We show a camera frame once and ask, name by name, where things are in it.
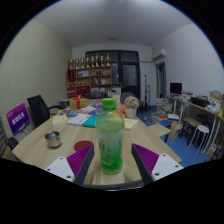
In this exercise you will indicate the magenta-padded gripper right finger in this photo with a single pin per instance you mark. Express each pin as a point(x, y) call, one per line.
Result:
point(147, 158)

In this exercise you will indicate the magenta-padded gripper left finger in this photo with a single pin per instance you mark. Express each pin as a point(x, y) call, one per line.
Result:
point(80, 159)

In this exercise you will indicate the green tea drink bottle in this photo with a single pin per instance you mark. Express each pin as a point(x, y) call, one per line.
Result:
point(110, 140)

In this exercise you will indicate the flat round red coaster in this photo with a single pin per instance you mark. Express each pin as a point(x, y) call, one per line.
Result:
point(81, 145)

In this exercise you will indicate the small metal cup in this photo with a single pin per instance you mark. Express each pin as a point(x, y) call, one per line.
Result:
point(53, 139)

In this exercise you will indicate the teal book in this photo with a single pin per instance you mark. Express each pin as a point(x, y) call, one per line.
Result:
point(90, 122)

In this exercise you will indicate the large beige book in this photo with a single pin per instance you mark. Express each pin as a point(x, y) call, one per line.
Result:
point(130, 123)

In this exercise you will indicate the brown paper bag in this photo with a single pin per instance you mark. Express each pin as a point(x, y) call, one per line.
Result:
point(174, 130)

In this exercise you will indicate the white booklet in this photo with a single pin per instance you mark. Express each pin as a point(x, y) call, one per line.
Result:
point(79, 119)

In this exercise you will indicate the small beige notebook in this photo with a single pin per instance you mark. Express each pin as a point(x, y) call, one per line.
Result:
point(60, 119)

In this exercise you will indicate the blue book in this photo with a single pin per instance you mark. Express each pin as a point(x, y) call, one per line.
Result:
point(94, 112)
point(69, 113)

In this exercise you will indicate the pile of books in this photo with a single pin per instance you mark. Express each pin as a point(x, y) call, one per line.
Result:
point(162, 108)

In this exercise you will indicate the orange book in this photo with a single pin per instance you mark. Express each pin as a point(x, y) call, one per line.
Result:
point(121, 111)

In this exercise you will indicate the yellow gift box, red ribbon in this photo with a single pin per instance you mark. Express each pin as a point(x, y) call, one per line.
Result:
point(78, 103)

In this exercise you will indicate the potted pink flowers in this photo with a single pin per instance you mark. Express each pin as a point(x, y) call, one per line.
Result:
point(131, 104)

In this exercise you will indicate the pink flat box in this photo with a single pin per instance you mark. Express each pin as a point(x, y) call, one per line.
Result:
point(98, 104)

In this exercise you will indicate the white round stool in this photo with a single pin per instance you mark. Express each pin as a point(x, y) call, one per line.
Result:
point(202, 128)

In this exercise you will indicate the black office chair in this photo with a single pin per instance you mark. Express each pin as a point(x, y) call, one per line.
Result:
point(38, 109)

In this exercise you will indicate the standing beige card box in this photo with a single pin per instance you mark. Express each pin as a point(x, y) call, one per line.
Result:
point(116, 98)

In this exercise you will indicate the black tripod stand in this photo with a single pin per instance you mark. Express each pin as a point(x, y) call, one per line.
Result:
point(145, 90)

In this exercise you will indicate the black bag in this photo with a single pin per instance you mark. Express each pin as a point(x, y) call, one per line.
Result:
point(11, 143)

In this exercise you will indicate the wooden side desk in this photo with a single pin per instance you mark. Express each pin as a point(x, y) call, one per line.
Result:
point(196, 106)

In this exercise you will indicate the purple sign board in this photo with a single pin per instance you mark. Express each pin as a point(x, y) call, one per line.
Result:
point(18, 119)

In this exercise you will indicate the black computer monitor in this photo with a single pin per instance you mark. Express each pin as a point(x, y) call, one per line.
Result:
point(176, 88)

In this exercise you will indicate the wooden shelf unit with trophies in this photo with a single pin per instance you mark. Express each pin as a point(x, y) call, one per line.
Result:
point(88, 80)

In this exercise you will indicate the striped cushioned wooden chair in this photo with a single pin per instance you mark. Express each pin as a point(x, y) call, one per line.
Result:
point(2, 140)

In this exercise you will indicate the black framed glass door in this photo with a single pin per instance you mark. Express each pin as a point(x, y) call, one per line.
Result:
point(129, 73)

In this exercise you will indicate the white wall air conditioner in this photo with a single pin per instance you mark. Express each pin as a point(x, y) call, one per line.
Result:
point(159, 55)

